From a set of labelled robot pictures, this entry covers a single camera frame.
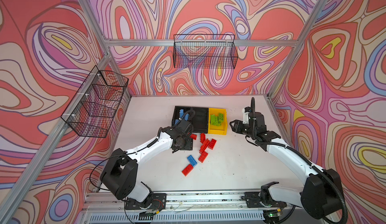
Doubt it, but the yellow plastic bin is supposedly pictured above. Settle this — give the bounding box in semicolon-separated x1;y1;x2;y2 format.
208;108;228;135

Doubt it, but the black plastic bin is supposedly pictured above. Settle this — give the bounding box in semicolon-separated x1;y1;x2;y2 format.
191;107;209;134
171;106;194;125

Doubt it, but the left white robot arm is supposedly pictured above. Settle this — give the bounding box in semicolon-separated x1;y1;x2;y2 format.
100;119;194;203

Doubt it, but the red arch lego piece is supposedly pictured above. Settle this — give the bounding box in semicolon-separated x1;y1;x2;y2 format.
199;139;210;154

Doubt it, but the black plastic bin left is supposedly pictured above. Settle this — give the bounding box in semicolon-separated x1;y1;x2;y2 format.
171;106;194;125

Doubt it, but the blue lego brick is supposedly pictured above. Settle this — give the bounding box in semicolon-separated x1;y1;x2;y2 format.
187;155;198;167
179;109;185;119

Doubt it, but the red lego brick front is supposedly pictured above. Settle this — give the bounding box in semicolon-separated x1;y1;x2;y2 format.
182;164;194;176

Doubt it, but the green lego brick front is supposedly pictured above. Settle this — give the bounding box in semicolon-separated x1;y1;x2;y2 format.
218;113;224;124

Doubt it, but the black wire basket left wall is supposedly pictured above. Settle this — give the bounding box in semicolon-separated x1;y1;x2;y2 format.
60;66;129;138

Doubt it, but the red lego brick small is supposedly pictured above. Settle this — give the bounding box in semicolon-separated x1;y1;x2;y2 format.
200;133;206;144

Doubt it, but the black plastic bin middle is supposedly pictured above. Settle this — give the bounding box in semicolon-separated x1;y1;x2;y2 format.
191;107;209;134

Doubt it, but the aluminium front rail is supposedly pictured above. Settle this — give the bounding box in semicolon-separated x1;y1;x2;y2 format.
78;187;329;224

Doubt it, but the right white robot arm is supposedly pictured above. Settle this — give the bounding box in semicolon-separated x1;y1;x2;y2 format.
230;103;348;224

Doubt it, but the green lego brick large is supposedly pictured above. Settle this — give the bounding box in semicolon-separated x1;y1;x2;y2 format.
210;114;221;126

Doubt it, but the red lego brick top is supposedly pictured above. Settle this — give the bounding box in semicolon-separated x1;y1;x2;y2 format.
208;139;217;150

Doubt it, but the black wire basket back wall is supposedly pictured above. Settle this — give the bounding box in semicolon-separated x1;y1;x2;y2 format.
173;34;239;69

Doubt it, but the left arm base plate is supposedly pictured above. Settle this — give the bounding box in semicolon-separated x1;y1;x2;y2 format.
124;193;167;211

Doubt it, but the black wire basket wall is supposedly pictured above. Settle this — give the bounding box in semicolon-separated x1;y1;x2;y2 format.
60;66;129;138
173;34;239;69

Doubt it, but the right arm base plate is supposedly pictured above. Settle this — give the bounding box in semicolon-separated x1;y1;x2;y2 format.
241;191;287;209

